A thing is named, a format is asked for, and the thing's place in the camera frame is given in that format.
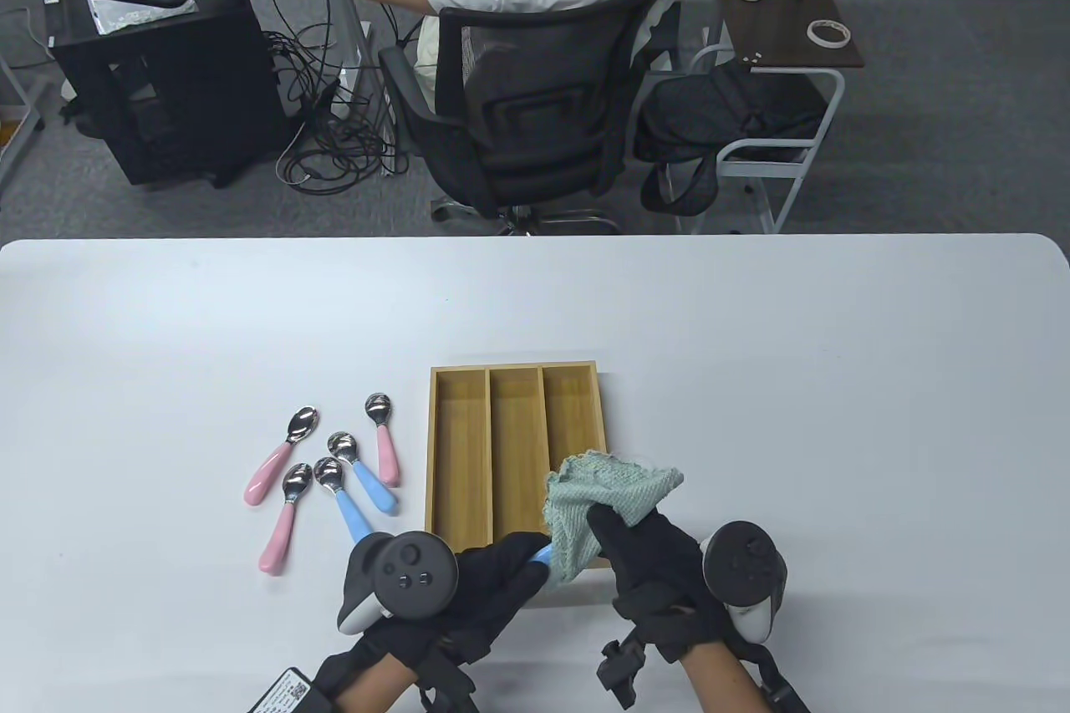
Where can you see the person's left hand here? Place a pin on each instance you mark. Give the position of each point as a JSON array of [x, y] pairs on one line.
[[501, 588]]

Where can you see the person's right hand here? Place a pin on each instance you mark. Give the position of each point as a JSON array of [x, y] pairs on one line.
[[660, 579]]

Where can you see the black white controller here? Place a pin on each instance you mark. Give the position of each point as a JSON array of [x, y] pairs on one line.
[[410, 571], [744, 562]]

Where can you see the green fish scale cleaning cloth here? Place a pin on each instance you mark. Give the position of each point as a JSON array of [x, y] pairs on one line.
[[585, 496]]

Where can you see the person's left forearm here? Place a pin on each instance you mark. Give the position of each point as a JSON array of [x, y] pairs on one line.
[[380, 688]]

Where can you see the person's right forearm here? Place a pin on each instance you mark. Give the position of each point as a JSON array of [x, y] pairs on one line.
[[727, 684]]

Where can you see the wooden cutlery tray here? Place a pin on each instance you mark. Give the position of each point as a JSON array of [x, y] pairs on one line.
[[514, 454]]

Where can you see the black mesh office chair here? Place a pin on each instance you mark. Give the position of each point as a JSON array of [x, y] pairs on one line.
[[518, 119]]

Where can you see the black bag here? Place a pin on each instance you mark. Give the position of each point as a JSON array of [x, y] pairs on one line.
[[719, 111]]

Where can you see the white tape roll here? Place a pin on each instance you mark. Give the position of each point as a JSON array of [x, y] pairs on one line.
[[829, 33]]

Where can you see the black cabinet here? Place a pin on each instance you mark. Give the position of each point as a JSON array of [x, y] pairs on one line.
[[175, 94]]

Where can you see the brown white side table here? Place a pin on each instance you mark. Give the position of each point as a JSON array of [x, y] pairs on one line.
[[807, 2]]

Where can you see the silver foil bag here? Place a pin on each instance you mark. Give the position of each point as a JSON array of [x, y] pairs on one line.
[[125, 15]]

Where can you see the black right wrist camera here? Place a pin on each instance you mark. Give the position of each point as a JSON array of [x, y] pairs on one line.
[[623, 671]]

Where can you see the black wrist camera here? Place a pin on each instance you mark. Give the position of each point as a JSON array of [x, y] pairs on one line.
[[623, 671], [288, 692]]

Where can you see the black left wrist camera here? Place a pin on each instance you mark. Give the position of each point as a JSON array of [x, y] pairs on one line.
[[288, 692]]

